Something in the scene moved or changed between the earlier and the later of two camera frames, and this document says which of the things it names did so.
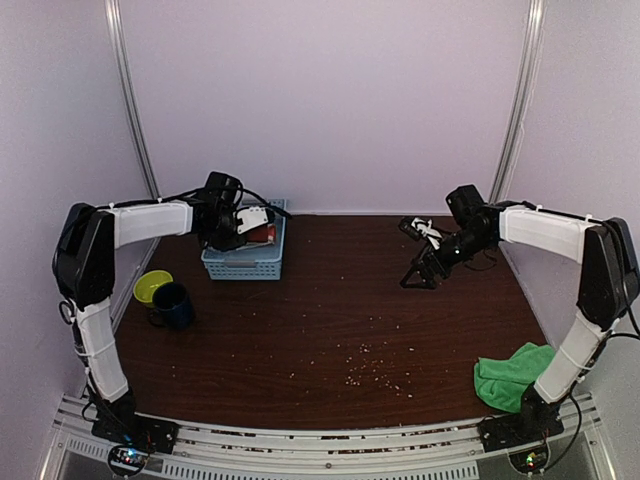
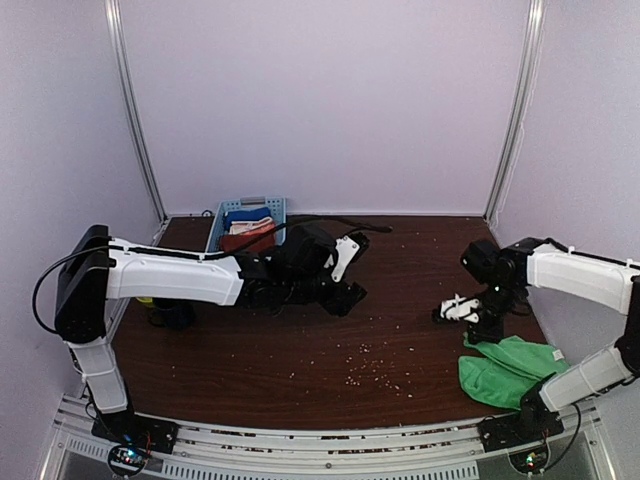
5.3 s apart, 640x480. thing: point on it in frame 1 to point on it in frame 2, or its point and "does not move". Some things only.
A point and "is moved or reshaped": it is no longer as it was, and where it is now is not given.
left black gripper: x=227 y=244 to x=346 y=297
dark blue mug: x=172 y=305 does not move
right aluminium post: x=527 y=76 does not move
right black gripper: x=429 y=257 to x=477 y=334
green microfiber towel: x=502 y=382 is moved or reshaped
